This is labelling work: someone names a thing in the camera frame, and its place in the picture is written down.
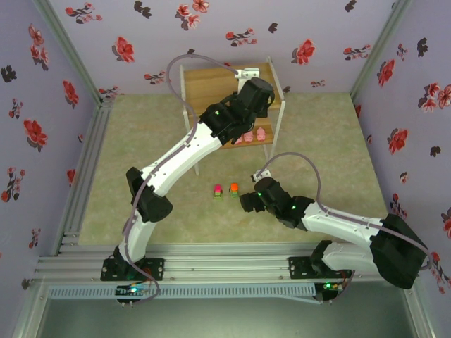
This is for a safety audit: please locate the wooden two-tier shelf white frame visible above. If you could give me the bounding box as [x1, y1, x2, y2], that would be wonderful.
[178, 57, 285, 176]

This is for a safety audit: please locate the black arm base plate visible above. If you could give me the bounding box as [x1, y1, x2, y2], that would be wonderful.
[101, 258, 166, 282]
[288, 256, 353, 281]

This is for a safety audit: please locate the aluminium corner post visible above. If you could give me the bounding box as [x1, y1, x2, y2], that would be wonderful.
[348, 0, 414, 103]
[33, 0, 106, 104]

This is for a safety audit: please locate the controller circuit board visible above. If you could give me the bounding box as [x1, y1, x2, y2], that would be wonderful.
[116, 285, 149, 304]
[315, 281, 345, 304]

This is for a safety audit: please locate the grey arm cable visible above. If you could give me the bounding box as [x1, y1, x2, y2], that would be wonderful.
[255, 152, 433, 304]
[121, 54, 244, 304]

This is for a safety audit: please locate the aluminium mounting rail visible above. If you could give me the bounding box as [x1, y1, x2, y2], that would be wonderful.
[33, 244, 420, 283]

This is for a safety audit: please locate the aluminium side rail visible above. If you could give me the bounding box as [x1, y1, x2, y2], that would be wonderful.
[56, 101, 114, 258]

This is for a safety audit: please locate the white slotted cable duct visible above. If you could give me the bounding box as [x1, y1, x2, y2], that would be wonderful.
[47, 284, 316, 300]

